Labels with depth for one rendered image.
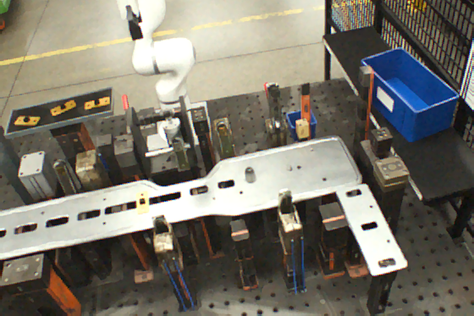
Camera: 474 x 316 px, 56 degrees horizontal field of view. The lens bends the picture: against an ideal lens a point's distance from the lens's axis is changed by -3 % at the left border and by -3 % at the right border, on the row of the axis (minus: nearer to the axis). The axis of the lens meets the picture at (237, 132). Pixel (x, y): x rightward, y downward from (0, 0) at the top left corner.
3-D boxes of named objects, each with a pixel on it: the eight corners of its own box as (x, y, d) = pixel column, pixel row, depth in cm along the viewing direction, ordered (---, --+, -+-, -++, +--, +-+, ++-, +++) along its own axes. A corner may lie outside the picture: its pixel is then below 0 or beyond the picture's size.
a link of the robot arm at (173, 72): (157, 87, 185) (142, 36, 168) (203, 80, 185) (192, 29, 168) (157, 107, 176) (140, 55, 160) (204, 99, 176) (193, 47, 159)
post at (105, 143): (130, 218, 175) (96, 146, 147) (129, 208, 178) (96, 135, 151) (143, 216, 175) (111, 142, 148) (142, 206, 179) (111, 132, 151)
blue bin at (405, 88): (410, 144, 141) (416, 113, 132) (357, 90, 163) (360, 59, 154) (452, 127, 144) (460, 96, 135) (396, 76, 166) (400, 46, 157)
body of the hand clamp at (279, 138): (275, 198, 174) (269, 131, 150) (271, 185, 179) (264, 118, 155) (290, 195, 174) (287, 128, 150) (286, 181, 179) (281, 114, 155)
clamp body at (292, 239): (283, 299, 145) (278, 239, 121) (275, 267, 153) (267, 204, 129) (311, 292, 145) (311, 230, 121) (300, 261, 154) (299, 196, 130)
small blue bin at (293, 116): (292, 144, 193) (291, 128, 187) (286, 128, 200) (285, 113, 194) (317, 138, 194) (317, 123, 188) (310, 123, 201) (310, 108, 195)
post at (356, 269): (350, 279, 146) (356, 228, 127) (338, 250, 154) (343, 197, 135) (369, 274, 147) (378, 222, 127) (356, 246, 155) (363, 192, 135)
